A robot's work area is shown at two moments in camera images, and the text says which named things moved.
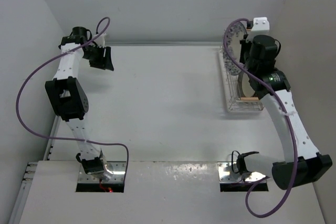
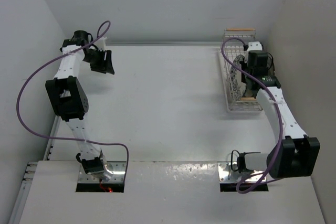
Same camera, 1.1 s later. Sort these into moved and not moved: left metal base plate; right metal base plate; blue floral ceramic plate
Moved: blue floral ceramic plate
Not moved: left metal base plate; right metal base plate
